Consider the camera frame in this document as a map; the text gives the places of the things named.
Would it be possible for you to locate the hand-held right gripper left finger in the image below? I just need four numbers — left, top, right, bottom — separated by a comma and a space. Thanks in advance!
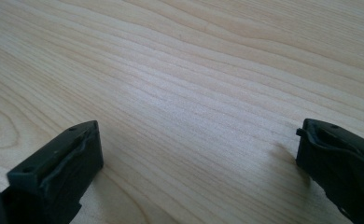
1, 119, 105, 224

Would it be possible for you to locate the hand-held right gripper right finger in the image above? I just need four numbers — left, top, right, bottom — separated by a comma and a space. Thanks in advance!
295, 118, 364, 224

